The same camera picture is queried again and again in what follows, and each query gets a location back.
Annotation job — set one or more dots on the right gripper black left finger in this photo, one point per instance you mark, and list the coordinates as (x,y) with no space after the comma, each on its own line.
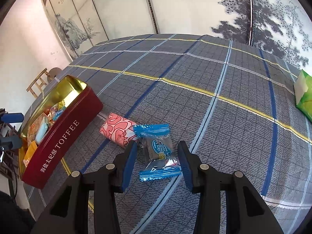
(67,212)

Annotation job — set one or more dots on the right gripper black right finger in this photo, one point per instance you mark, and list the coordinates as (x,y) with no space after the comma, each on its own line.
(246,211)

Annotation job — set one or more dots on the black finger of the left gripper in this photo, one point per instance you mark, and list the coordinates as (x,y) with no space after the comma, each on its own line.
(13,142)
(12,117)

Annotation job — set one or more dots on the orange snack packet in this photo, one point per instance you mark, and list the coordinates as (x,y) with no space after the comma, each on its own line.
(30,152)

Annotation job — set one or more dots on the clear fried twist snack pack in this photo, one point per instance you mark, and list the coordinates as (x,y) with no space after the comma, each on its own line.
(33,129)

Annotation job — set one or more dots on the blue soda cracker pack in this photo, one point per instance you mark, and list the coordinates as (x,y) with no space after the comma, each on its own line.
(41,132)

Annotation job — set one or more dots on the blue candy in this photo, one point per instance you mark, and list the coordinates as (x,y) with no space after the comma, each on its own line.
(160,154)

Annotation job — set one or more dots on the teal wrapped dark candy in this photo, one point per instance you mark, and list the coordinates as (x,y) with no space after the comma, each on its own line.
(57,114)

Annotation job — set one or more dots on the red gold toffee tin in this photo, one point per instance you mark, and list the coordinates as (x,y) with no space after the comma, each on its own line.
(82,106)

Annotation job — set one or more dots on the wooden stool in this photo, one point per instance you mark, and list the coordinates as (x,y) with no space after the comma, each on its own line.
(38,84)

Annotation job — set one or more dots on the pink patterned candy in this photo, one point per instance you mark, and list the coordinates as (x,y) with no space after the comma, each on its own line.
(118,130)

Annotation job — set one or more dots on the green tissue pack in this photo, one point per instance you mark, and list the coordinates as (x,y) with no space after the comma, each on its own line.
(303,94)

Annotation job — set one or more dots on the painted folding screen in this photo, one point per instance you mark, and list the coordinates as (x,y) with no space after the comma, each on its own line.
(280,27)

